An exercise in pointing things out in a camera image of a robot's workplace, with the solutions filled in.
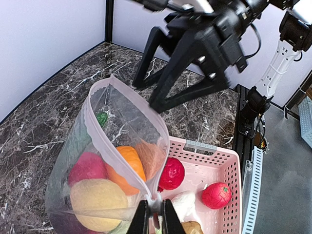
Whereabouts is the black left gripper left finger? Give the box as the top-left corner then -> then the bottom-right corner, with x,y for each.
127,200 -> 149,234

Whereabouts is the orange fruit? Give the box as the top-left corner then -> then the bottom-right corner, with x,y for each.
105,142 -> 166,196

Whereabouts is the red fruit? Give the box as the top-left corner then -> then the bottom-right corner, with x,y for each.
158,157 -> 185,192
68,152 -> 107,187

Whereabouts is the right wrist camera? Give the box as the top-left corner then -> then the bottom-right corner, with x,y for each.
131,0 -> 215,15

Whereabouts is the red apple front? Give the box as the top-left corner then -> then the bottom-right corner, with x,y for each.
201,182 -> 232,210

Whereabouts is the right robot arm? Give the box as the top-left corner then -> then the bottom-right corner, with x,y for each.
133,0 -> 312,137

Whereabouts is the clear zip top bag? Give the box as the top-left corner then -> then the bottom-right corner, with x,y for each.
45,76 -> 170,234

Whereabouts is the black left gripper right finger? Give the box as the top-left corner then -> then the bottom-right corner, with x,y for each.
161,199 -> 185,234

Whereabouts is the brown potato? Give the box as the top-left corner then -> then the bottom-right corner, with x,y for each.
181,221 -> 203,234

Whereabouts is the white radish vegetable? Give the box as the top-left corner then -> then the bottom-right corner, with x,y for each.
171,191 -> 196,222

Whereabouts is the yellow fruit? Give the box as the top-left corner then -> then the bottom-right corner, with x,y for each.
70,179 -> 128,232

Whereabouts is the white cable duct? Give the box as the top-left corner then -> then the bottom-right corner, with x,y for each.
241,146 -> 263,234

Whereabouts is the black front rail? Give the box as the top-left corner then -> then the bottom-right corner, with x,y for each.
231,84 -> 269,159

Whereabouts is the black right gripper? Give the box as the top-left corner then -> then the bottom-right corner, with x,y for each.
133,8 -> 249,114

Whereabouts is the green cucumber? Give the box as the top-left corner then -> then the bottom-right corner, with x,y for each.
96,112 -> 109,128

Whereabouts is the light blue basket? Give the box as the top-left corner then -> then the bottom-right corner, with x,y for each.
298,96 -> 312,147

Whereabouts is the pink plastic basket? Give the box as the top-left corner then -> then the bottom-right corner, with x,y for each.
161,136 -> 242,234

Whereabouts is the black right frame post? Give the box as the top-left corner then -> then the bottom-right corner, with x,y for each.
105,0 -> 114,43

